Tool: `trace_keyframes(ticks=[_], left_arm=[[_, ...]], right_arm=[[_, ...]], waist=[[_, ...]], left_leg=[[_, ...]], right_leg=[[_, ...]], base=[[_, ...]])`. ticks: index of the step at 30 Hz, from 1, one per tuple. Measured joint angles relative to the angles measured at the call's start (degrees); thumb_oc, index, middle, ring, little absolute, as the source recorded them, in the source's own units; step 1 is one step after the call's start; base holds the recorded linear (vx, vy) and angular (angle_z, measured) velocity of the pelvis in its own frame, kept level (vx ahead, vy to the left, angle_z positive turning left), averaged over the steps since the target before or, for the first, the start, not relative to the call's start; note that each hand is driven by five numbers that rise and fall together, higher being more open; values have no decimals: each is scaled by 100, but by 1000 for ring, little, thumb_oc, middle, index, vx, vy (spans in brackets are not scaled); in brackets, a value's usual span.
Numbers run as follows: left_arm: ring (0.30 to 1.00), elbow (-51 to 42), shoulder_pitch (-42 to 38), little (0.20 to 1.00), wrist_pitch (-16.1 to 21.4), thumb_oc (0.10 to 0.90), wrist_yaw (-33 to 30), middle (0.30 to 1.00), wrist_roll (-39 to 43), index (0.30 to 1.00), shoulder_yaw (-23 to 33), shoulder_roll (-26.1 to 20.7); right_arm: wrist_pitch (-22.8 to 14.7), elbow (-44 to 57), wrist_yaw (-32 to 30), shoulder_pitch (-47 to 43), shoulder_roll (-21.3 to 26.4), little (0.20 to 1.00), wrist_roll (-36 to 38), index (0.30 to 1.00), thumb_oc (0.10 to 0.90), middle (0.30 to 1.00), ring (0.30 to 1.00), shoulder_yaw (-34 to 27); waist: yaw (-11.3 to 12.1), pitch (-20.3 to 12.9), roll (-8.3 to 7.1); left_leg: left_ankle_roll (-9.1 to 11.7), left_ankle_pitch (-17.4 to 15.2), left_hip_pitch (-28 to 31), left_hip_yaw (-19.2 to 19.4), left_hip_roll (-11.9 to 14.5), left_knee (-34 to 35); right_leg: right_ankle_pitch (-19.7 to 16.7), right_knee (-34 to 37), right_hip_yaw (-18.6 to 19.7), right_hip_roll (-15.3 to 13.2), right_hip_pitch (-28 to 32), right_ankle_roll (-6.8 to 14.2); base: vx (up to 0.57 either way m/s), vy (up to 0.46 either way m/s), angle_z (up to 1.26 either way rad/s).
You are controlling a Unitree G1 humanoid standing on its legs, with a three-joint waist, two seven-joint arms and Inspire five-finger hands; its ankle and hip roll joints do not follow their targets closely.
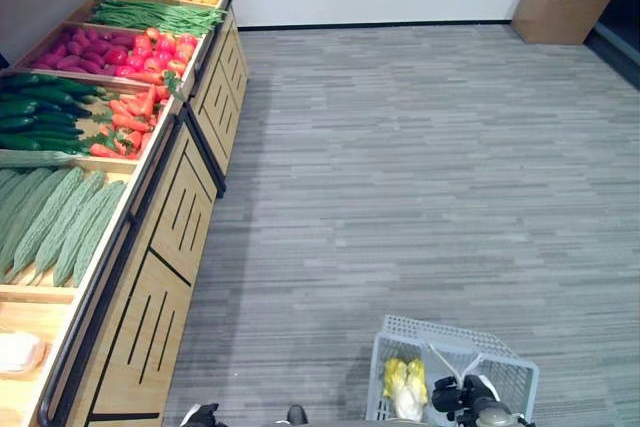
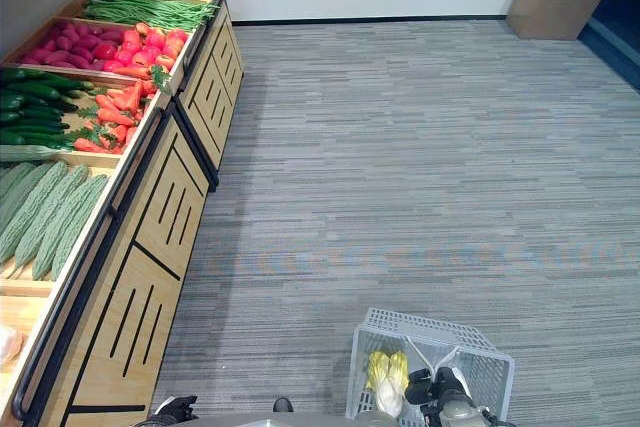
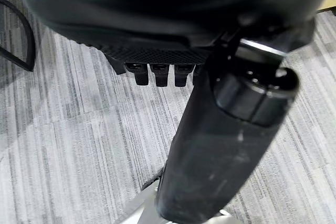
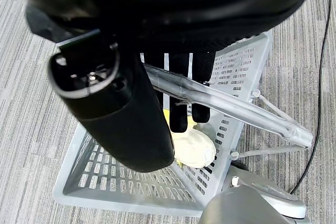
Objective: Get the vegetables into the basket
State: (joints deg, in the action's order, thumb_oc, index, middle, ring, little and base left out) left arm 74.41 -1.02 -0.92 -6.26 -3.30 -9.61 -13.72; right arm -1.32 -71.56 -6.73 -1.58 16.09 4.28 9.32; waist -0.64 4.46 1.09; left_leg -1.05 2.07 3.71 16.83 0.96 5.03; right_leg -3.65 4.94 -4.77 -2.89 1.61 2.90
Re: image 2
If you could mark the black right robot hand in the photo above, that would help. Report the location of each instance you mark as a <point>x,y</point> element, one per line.
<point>419,387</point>

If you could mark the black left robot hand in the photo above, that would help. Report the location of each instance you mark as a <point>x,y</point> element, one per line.
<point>175,407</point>

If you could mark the pale grey plastic shopping basket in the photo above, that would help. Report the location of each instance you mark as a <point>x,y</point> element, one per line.
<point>480,372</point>

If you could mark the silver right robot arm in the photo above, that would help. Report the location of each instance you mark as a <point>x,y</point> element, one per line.
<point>462,412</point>

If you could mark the yellow white napa cabbage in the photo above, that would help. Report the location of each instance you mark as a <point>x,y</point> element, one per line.
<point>389,387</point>

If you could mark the grey robot torso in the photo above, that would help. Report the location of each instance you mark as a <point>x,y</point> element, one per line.
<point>270,422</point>

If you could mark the dark robot foot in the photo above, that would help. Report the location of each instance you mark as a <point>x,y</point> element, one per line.
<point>283,404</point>

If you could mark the long wooden produce stand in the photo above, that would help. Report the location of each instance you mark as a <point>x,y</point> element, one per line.
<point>150,247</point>

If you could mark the pale pink wrapped item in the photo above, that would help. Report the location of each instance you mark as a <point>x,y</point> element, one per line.
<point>9,346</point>

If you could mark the green bitter melon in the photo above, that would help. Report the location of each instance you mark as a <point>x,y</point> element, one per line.
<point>75,224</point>
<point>22,197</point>
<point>12,177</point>
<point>35,209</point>
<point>52,219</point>

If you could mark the orange carrot with greens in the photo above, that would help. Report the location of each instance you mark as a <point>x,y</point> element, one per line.
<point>90,146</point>
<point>134,96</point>
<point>131,71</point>
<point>131,135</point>
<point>119,133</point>
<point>116,117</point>
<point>106,102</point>

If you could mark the pale green loofah gourd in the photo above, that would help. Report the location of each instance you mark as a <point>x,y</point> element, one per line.
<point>27,153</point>

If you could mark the dark green cucumber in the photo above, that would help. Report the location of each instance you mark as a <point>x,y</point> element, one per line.
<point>11,137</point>
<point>35,91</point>
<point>12,75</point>
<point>11,101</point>
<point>9,117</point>
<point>57,82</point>
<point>47,141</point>
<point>42,114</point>
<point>42,124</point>

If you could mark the short wooden produce stand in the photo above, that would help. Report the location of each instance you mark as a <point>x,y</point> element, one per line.
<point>215,82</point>

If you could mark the red apple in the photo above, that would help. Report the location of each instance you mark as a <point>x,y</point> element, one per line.
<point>132,37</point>
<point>112,66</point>
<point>165,62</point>
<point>140,58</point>
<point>105,51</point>
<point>155,37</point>
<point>151,51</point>
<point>171,51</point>
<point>123,57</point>
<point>142,28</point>
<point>177,38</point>

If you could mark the purple sweet potato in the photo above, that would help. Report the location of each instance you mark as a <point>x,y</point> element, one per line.
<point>50,45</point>
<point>78,62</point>
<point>64,43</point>
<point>82,54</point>
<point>61,27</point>
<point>82,30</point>
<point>71,35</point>
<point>56,57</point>
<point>111,36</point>
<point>33,55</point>
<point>88,42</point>

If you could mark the black baseboard strip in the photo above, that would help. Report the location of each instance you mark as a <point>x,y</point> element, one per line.
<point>370,20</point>

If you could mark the pile of green long beans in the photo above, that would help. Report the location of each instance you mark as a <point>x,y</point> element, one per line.
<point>150,11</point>

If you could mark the dark shelf unit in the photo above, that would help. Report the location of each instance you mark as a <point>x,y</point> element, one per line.
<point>615,27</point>

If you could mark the long black metal rail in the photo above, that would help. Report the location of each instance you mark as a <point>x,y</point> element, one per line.
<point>75,297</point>

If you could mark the short black metal rail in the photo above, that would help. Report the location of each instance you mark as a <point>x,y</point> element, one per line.
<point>200,42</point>

